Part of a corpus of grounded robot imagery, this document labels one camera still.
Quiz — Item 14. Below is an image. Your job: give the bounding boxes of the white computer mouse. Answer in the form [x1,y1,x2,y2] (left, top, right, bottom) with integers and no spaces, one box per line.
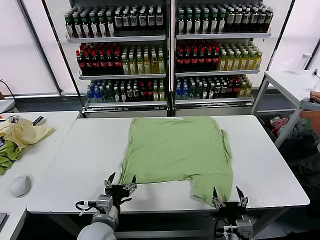
[10,174,33,198]

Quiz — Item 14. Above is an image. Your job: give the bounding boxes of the grey storage bin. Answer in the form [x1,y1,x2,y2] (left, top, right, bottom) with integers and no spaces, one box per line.
[256,113,301,145]

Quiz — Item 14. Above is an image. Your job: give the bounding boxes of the metal drink shelf rack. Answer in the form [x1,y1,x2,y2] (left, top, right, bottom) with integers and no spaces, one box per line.
[42,0,174,119]
[171,0,296,118]

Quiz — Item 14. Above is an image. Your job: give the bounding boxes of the grey white cloth item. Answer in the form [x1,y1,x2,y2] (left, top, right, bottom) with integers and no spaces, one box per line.
[277,121,301,140]

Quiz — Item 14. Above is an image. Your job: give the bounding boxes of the green cap tea bottle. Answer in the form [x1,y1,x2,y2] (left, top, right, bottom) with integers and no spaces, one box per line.
[209,9,219,35]
[201,9,211,35]
[81,12,92,39]
[98,12,108,39]
[217,9,227,35]
[64,12,76,39]
[184,9,194,35]
[193,9,203,35]
[89,12,100,39]
[106,12,116,39]
[176,9,186,35]
[72,12,84,39]

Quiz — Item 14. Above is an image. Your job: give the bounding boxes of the lime green garment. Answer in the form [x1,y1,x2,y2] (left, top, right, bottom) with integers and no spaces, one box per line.
[0,139,23,177]

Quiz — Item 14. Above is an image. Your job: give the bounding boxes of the tan label dark bottle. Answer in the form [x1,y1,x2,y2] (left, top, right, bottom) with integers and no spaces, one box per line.
[264,7,274,32]
[257,7,267,32]
[226,7,235,32]
[250,7,259,32]
[234,7,243,32]
[242,7,251,32]

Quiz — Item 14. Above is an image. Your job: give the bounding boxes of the pale yellow garment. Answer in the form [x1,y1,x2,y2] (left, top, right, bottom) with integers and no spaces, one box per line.
[0,117,55,154]

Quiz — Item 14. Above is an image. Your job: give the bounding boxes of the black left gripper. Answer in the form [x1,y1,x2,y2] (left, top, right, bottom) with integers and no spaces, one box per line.
[104,171,138,206]

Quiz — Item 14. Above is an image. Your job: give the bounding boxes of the person dark trousers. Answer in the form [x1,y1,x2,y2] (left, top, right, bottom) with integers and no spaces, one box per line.
[291,149,320,201]

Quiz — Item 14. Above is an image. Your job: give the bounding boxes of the light green t-shirt red print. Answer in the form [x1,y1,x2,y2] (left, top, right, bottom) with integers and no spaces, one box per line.
[117,116,235,204]

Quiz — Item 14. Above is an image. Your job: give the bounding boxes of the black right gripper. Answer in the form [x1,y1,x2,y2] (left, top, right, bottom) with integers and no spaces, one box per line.
[211,185,249,221]

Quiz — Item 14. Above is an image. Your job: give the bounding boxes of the white side table right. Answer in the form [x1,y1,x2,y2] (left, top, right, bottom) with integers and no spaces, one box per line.
[250,69,320,149]

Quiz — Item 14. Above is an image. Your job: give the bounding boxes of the grey handheld controller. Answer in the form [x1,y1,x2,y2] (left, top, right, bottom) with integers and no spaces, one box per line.
[299,98,320,111]

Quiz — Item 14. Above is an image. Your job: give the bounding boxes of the person's bare hand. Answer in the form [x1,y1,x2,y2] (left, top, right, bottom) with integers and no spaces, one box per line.
[299,91,320,137]

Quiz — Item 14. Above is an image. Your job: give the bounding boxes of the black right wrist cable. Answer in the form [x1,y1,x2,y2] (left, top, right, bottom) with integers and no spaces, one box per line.
[214,216,237,240]

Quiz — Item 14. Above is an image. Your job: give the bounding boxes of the grey main table underframe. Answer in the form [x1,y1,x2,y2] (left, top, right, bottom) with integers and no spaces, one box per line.
[52,211,278,238]

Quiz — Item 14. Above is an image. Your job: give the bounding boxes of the silver shelf board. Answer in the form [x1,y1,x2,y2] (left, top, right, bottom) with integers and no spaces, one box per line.
[174,69,261,77]
[84,99,168,108]
[176,31,273,40]
[174,97,254,106]
[78,72,167,80]
[66,34,167,43]

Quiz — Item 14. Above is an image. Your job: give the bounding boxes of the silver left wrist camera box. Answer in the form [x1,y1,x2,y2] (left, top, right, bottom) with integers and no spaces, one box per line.
[96,194,114,210]

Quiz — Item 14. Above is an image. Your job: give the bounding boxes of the white cap dark label bottle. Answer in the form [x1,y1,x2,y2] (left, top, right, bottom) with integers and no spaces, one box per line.
[122,9,132,33]
[154,9,164,33]
[138,9,148,33]
[114,9,124,33]
[130,9,139,33]
[146,9,156,33]

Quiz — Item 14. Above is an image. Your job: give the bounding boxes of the pink red plush toy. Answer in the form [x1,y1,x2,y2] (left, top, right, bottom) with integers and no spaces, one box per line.
[269,116,290,133]

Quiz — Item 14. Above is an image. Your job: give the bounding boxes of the navy white striped object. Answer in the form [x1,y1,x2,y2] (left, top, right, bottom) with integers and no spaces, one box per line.
[32,115,48,126]

